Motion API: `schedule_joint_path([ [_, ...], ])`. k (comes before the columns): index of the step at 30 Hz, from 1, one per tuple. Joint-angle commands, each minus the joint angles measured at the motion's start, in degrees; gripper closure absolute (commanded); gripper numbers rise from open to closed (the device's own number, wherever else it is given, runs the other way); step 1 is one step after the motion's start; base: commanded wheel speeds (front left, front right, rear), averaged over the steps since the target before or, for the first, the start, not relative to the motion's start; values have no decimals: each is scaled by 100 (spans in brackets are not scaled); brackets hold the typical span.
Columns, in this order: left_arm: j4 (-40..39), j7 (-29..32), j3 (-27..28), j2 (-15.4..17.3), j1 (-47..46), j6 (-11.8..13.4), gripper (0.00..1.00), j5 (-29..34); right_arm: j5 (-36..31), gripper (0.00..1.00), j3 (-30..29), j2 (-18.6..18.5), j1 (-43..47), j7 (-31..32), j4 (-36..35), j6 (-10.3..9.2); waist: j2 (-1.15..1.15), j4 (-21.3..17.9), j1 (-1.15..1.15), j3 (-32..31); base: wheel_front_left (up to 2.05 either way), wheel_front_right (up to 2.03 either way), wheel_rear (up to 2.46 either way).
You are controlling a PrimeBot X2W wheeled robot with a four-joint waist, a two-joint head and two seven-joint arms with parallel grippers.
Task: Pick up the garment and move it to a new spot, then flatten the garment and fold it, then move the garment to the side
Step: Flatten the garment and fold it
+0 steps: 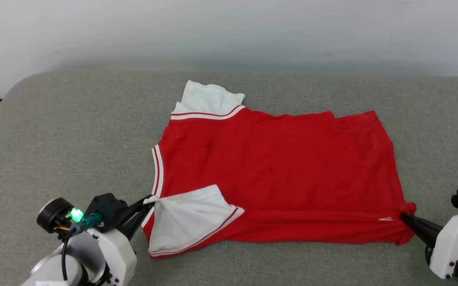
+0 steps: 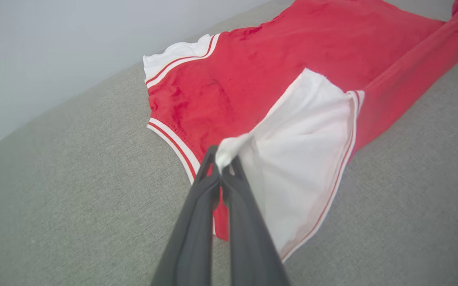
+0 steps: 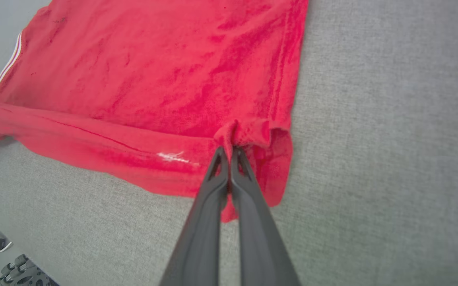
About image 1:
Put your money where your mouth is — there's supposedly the red and white shirt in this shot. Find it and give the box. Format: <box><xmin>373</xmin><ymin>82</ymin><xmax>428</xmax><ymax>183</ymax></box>
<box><xmin>141</xmin><ymin>80</ymin><xmax>417</xmax><ymax>259</ymax></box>

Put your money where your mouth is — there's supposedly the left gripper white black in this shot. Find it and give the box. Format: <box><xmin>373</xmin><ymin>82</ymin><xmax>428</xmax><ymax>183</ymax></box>
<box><xmin>37</xmin><ymin>195</ymin><xmax>157</xmax><ymax>286</ymax></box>

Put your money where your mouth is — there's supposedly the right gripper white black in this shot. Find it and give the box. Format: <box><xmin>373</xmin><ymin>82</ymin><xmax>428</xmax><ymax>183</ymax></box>
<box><xmin>400</xmin><ymin>212</ymin><xmax>458</xmax><ymax>280</ymax></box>

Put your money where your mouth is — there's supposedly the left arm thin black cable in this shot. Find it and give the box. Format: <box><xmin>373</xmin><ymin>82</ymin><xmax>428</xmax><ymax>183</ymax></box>
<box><xmin>60</xmin><ymin>236</ymin><xmax>73</xmax><ymax>282</ymax></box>

